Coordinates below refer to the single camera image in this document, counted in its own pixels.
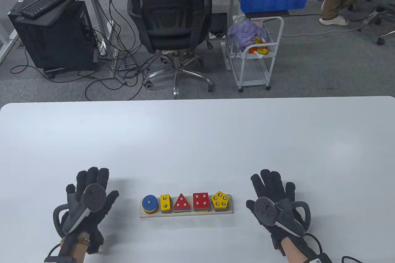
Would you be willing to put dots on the person's left hand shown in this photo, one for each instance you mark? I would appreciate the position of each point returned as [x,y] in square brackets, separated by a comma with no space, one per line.
[92,176]

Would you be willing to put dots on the person's right hand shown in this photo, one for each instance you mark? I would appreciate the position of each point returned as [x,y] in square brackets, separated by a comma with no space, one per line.
[271,182]

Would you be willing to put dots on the blue disc block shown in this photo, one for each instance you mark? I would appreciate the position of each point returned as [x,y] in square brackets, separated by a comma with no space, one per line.
[146,201]

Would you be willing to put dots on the yellow pentagon block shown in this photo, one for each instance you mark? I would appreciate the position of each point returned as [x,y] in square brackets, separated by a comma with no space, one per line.
[214,202]

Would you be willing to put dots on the yellow disc block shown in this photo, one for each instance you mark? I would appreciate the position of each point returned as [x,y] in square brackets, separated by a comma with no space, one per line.
[149,210]

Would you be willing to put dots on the red square block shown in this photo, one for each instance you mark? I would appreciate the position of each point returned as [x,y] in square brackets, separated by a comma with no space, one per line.
[201,200]

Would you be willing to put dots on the yellow rectangle block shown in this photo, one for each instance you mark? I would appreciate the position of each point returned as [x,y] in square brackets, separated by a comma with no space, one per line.
[162,209]

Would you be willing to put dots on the red triangle block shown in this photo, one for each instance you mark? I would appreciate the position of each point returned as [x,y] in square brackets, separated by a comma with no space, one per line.
[177,207]

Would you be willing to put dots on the wooden peg board with posts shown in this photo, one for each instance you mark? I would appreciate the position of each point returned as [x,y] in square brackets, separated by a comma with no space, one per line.
[185,215]

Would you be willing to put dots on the person's left forearm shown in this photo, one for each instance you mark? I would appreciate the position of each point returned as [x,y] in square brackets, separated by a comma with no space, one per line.
[77,252]

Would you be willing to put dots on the person's right forearm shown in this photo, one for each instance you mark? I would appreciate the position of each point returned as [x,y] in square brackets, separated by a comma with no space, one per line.
[293,252]

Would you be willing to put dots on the black white hand controller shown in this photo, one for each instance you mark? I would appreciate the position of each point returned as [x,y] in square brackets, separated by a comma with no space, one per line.
[94,196]
[265,212]

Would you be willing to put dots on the black box with white label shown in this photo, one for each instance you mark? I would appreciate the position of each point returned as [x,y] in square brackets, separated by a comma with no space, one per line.
[321,258]
[60,259]

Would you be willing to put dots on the white trolley cart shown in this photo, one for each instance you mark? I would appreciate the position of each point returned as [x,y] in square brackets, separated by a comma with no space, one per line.
[251,75]

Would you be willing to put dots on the white power strip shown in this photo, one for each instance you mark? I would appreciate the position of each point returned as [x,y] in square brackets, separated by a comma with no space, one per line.
[103,47]

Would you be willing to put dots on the orange yellow toy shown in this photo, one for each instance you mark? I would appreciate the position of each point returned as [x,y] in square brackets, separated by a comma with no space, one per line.
[259,48]

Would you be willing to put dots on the black computer tower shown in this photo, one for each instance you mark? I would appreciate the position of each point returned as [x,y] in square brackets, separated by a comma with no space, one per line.
[55,44]

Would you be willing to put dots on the purple cloth bag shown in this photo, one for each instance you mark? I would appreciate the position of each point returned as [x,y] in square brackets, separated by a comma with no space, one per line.
[245,30]

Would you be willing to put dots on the white table leg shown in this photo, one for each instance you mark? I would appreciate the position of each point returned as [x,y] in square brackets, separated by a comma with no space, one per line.
[7,44]

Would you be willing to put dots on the black mesh office chair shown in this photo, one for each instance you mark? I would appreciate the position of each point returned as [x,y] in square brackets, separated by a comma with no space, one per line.
[172,38]

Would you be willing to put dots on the black floor box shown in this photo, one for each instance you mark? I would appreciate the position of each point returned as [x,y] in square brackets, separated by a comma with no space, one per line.
[219,22]

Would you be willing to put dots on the brown board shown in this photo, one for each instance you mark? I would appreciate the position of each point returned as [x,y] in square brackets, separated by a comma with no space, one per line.
[265,14]

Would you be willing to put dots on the black chair caster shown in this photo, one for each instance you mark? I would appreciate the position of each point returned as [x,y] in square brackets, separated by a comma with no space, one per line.
[381,41]

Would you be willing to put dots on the black keyboard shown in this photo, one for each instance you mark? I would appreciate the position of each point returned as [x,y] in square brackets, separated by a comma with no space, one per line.
[46,1]

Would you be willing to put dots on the grey power strip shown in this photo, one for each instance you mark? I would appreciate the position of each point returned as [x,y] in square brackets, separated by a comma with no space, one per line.
[372,18]

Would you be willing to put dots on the white desk frame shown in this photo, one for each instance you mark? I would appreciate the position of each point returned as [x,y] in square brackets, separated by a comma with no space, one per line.
[96,13]

